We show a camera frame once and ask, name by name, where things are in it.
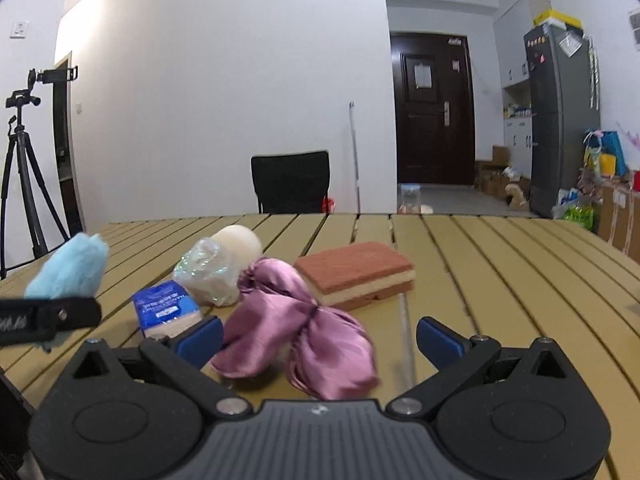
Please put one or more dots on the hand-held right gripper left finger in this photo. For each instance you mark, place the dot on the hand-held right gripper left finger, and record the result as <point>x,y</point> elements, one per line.
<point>200,340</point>

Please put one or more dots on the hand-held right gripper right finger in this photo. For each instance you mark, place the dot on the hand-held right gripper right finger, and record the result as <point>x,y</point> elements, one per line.
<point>437,340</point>

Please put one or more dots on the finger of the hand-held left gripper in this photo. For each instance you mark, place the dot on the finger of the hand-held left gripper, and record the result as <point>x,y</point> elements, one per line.
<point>70,314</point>

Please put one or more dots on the blue tissue packet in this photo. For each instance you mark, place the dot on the blue tissue packet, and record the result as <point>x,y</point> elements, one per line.
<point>165,307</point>

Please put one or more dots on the light blue fluffy cloth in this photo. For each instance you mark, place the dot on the light blue fluffy cloth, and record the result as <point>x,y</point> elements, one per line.
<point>70,265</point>

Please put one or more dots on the purple satin cloth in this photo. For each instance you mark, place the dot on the purple satin cloth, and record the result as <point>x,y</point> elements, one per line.
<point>280,310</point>

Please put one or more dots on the orange scouring sponge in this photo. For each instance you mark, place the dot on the orange scouring sponge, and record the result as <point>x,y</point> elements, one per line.
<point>350,265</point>

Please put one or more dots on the crumpled clear plastic bag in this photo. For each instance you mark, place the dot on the crumpled clear plastic bag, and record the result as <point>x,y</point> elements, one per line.
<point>210,275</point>

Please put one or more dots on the tan folding table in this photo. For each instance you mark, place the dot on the tan folding table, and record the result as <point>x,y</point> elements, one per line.
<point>500,270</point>

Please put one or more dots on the cream round ball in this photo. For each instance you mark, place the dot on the cream round ball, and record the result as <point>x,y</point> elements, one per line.
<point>240,245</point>

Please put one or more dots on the clear plastic jar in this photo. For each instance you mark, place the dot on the clear plastic jar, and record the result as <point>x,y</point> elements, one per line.
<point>409,200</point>

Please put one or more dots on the pile of small cardboard boxes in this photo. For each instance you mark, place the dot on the pile of small cardboard boxes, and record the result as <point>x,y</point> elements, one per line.
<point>500,180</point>

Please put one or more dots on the red plastic bag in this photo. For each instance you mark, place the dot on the red plastic bag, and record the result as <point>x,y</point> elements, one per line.
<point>329,205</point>

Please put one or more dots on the black folding chair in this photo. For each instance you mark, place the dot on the black folding chair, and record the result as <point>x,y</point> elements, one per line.
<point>290,180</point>

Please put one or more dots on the green plastic bag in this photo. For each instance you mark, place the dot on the green plastic bag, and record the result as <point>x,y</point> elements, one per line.
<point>580,216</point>

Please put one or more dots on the dark wooden door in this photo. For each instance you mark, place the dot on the dark wooden door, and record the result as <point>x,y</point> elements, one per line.
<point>430,125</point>

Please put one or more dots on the large taped cardboard box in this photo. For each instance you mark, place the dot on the large taped cardboard box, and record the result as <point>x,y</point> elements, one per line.
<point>617,220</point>

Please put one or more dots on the white cabinet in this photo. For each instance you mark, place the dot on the white cabinet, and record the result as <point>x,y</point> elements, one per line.
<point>515,135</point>

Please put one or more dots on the grey refrigerator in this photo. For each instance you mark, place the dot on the grey refrigerator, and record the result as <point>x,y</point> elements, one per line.
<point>555,110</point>

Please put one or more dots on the blue gift bag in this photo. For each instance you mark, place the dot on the blue gift bag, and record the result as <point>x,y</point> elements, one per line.
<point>614,145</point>

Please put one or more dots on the yellow box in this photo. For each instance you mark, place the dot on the yellow box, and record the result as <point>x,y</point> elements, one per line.
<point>555,17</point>

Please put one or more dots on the black camera tripod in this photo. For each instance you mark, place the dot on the black camera tripod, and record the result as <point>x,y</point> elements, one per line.
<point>19,132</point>

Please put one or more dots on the white light switch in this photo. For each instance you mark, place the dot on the white light switch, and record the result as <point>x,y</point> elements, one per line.
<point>19,29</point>

